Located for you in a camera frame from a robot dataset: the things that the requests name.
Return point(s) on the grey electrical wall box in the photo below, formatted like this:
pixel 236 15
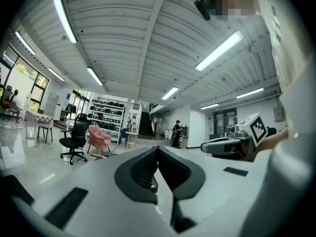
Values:
pixel 278 114

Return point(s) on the dark double glass door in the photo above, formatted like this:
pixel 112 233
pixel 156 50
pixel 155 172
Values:
pixel 223 122

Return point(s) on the dark staircase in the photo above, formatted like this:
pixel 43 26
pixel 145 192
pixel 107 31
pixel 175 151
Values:
pixel 145 125

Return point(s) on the pink armchair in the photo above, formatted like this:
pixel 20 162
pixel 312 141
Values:
pixel 98 137

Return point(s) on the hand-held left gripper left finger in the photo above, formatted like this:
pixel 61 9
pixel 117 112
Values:
pixel 98 181

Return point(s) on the black framed window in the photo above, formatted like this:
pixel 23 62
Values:
pixel 22 69

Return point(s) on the glass entrance door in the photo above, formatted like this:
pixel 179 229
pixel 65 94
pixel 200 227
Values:
pixel 79 102

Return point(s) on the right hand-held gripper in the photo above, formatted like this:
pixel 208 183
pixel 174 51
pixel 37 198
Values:
pixel 256 130

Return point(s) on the table with checkered cloth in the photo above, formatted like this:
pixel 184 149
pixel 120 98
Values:
pixel 37 118

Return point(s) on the blue chair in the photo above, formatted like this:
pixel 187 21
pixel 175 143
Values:
pixel 124 134

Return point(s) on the long ceiling light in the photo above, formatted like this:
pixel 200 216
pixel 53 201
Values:
pixel 56 74
pixel 64 17
pixel 249 92
pixel 219 51
pixel 170 93
pixel 24 43
pixel 209 106
pixel 94 76

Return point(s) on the round light wood side table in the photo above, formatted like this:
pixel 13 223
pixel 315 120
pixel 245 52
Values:
pixel 132 133

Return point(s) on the white shelf with black cases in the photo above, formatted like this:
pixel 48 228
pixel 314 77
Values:
pixel 106 111

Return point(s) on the black office chair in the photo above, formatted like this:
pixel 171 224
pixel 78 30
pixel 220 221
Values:
pixel 77 134

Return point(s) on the grey lockers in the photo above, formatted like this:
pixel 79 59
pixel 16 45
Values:
pixel 51 105

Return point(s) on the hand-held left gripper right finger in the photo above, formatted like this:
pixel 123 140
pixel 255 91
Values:
pixel 217 181

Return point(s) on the small grey cabinet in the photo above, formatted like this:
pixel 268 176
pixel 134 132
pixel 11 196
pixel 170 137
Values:
pixel 184 139

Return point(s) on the black frame side chair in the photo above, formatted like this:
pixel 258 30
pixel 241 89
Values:
pixel 45 128

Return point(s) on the black head-worn camera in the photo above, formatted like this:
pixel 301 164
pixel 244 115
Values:
pixel 203 9

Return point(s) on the person's printed t-shirt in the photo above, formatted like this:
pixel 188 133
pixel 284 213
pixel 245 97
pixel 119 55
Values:
pixel 286 46

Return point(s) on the flat wooden board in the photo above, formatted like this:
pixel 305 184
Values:
pixel 97 155

